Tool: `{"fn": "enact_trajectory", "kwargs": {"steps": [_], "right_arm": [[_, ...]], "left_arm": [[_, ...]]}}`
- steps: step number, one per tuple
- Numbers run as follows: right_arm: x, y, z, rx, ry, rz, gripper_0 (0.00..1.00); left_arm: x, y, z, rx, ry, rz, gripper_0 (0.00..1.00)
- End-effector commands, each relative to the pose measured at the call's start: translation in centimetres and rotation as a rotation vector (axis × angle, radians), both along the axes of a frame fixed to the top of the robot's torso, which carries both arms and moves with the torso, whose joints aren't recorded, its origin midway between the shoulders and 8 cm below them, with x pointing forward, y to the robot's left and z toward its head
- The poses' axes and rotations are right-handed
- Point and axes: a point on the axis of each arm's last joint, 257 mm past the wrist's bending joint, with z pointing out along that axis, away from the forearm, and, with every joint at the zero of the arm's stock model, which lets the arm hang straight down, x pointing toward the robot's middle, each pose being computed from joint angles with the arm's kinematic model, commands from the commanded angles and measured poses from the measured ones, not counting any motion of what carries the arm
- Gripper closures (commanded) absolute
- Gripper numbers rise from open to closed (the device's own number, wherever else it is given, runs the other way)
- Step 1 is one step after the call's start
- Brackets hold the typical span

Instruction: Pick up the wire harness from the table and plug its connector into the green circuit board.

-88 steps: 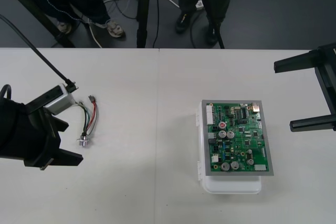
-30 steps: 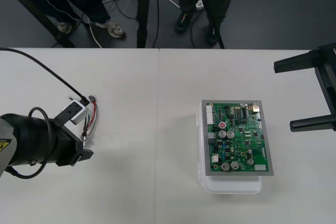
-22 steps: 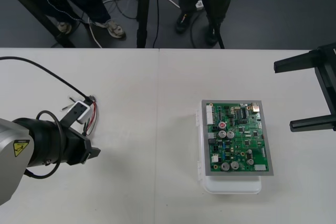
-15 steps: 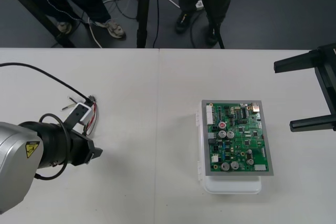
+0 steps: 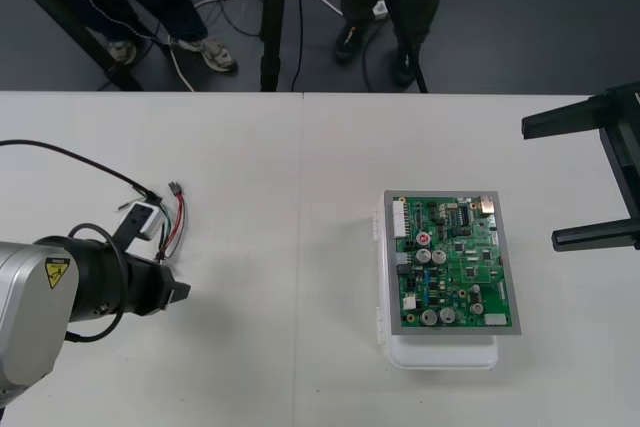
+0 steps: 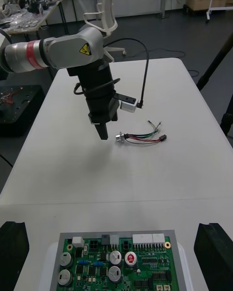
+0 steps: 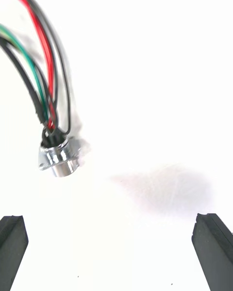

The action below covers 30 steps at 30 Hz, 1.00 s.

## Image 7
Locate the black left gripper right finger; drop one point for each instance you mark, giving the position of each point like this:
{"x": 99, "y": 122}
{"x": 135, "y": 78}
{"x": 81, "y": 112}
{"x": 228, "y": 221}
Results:
{"x": 213, "y": 252}

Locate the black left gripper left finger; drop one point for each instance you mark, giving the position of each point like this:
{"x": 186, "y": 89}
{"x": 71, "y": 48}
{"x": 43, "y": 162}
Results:
{"x": 12, "y": 247}

